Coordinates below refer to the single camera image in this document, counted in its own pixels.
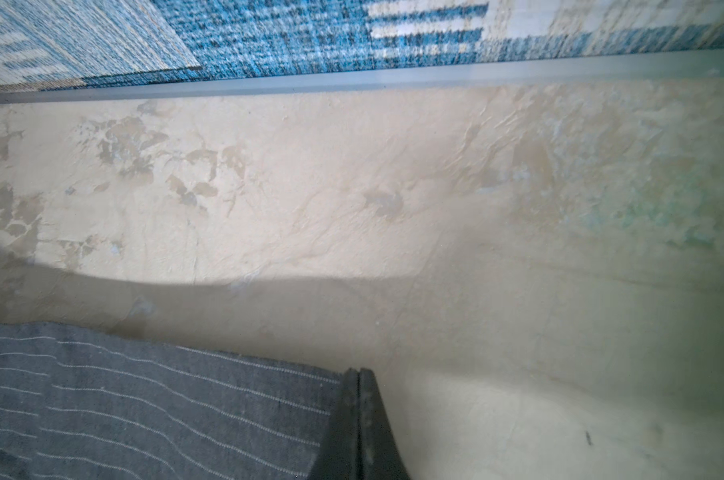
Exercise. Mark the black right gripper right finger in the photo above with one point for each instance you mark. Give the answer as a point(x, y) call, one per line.
point(379, 458)

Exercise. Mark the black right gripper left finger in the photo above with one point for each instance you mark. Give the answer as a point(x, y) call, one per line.
point(338, 456)

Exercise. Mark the dark grey striped shirt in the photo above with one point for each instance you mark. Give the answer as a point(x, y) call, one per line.
point(79, 404)

